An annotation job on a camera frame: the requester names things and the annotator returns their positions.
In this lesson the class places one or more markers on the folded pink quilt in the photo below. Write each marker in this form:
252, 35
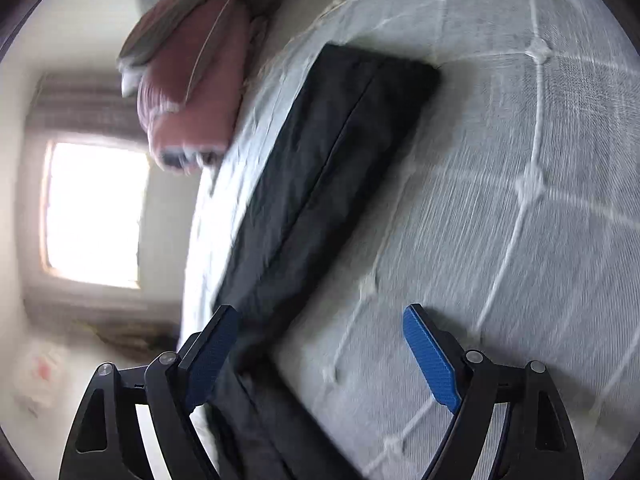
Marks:
195, 110

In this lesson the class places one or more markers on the white textured bedspread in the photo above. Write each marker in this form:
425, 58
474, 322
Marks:
500, 185

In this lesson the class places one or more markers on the pink grey pillow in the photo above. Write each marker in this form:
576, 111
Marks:
165, 25

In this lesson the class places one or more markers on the black padded jacket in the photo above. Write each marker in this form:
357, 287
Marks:
325, 160

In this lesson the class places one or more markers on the patterned grey curtain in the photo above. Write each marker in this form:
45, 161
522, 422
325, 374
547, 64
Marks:
75, 305
80, 110

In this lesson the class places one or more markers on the white red object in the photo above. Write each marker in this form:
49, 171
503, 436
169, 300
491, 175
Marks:
42, 370

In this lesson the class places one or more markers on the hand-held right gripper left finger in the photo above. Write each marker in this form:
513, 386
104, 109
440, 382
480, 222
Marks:
212, 355

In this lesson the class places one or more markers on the bright window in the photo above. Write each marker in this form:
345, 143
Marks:
95, 210

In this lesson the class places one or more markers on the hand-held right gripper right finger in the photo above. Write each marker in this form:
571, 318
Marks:
432, 355

